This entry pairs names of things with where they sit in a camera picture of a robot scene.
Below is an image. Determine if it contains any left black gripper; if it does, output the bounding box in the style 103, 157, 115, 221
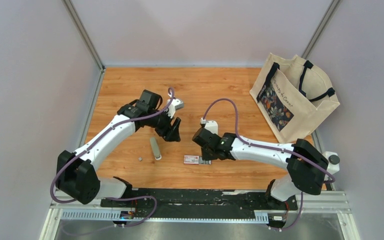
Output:
147, 107, 182, 143

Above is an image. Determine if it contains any red white staple box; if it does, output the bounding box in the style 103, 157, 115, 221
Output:
183, 155, 212, 165

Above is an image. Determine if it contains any grey-green stapler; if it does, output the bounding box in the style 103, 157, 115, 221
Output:
149, 137, 162, 161

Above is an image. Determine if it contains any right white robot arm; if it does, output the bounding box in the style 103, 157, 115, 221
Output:
192, 127, 329, 210

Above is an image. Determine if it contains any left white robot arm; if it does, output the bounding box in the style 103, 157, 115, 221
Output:
49, 87, 184, 208

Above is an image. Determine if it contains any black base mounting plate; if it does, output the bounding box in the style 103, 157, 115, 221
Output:
100, 188, 299, 224

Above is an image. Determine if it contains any cream floral tote bag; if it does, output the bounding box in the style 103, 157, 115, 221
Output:
249, 53, 340, 143

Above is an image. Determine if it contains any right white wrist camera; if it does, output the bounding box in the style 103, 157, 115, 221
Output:
200, 118, 219, 135

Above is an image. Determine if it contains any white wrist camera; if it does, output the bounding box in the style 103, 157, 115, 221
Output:
200, 118, 219, 135
165, 98, 184, 119

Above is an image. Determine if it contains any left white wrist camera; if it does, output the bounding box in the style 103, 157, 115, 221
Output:
165, 98, 184, 119

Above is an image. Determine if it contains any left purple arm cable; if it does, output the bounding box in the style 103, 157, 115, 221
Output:
49, 87, 176, 233

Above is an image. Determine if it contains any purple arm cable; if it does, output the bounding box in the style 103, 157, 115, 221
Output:
49, 87, 176, 233
201, 98, 336, 231

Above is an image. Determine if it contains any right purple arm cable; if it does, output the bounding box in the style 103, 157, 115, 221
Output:
201, 98, 336, 231

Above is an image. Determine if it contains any aluminium frame rail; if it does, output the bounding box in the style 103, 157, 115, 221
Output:
40, 188, 360, 240

